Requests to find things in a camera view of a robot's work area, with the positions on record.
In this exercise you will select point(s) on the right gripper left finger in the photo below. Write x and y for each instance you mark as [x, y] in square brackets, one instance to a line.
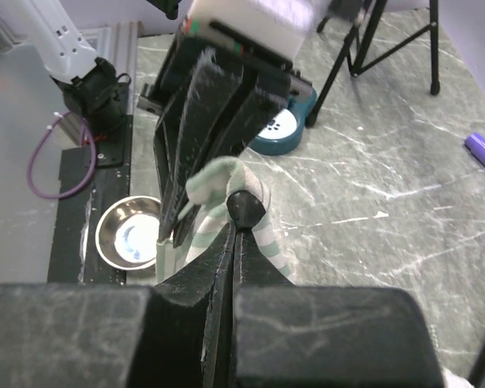
[175, 334]

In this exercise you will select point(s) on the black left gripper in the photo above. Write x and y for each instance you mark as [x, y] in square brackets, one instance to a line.
[214, 93]

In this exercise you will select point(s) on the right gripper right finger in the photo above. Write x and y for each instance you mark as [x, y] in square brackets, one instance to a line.
[301, 336]

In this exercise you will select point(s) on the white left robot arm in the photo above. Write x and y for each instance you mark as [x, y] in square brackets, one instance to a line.
[88, 82]

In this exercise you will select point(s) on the teal double pet feeder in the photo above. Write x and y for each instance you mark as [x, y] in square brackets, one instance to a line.
[283, 133]

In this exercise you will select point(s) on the stainless steel bowl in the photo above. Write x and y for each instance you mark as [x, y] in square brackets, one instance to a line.
[127, 233]

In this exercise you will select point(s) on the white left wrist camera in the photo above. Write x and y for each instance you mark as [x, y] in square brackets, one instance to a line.
[280, 26]

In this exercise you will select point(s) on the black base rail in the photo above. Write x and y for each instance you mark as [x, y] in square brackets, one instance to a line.
[74, 257]

